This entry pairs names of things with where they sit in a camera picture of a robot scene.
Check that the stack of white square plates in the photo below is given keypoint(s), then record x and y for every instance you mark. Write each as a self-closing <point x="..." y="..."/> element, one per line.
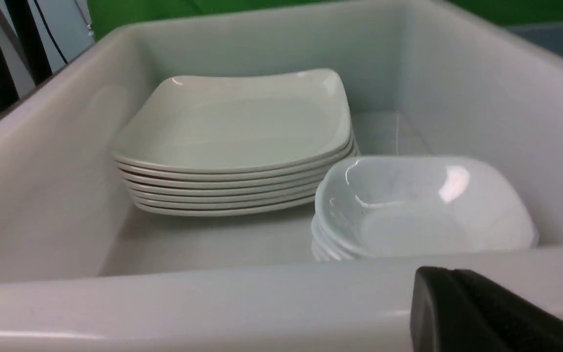
<point x="229" y="198"/>

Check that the stack of white small bowls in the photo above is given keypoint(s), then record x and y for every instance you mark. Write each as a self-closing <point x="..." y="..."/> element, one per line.
<point x="323" y="248"/>

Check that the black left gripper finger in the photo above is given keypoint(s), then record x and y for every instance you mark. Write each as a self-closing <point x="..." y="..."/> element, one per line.
<point x="459" y="310"/>

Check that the top stacked white square plate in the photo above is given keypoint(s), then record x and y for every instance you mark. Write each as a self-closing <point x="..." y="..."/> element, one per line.
<point x="218" y="125"/>

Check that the top stacked white small bowl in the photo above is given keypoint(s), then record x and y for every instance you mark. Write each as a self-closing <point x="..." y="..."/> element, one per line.
<point x="378" y="206"/>

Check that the green backdrop cloth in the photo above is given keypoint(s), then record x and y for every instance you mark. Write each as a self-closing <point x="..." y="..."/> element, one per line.
<point x="107" y="15"/>

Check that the large white plastic tub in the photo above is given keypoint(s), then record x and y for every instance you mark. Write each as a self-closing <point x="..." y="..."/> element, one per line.
<point x="82" y="269"/>

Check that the black metal stand legs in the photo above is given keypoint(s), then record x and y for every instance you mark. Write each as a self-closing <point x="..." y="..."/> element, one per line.
<point x="24" y="36"/>

